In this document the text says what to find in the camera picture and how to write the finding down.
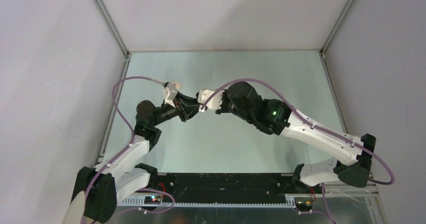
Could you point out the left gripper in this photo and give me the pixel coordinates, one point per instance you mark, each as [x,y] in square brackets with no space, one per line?
[186,107]

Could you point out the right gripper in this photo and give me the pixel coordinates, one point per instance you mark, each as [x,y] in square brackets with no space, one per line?
[223,109]

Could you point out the beige earbud charging case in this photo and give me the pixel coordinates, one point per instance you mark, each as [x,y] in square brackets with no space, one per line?
[176,84]

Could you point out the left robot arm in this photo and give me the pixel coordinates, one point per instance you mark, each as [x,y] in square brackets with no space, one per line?
[98,190]

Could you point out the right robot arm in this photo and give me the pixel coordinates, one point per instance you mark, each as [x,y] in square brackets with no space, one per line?
[351,157]

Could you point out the left controller board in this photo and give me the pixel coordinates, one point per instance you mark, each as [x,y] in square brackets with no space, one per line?
[152,200]

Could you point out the controller board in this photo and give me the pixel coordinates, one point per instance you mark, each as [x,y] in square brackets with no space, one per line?
[304,207]
[152,200]

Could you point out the right controller board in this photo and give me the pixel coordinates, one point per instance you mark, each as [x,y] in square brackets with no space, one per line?
[304,207]

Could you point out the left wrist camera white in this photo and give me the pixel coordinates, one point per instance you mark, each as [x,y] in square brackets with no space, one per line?
[169,93]

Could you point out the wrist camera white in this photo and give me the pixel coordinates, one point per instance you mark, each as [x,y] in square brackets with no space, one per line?
[209,99]
[169,93]

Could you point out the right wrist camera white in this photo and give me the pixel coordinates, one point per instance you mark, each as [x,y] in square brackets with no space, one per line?
[209,99]

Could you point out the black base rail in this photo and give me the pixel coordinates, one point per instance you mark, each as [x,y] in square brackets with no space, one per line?
[240,188]

